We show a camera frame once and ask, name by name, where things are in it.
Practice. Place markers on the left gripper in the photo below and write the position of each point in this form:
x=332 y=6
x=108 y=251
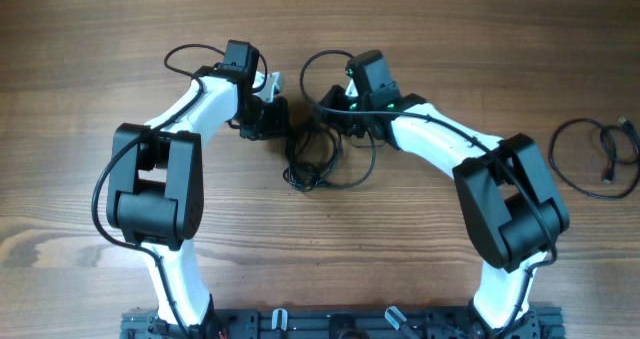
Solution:
x=278 y=127

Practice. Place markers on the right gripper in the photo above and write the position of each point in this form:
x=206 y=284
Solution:
x=335 y=106

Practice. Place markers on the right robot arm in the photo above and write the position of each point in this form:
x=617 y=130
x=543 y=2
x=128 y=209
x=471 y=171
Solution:
x=512 y=209

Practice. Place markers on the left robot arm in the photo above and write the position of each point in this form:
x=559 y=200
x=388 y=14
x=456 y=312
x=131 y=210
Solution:
x=155 y=179

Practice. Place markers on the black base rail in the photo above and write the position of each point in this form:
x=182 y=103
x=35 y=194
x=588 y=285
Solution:
x=437 y=322

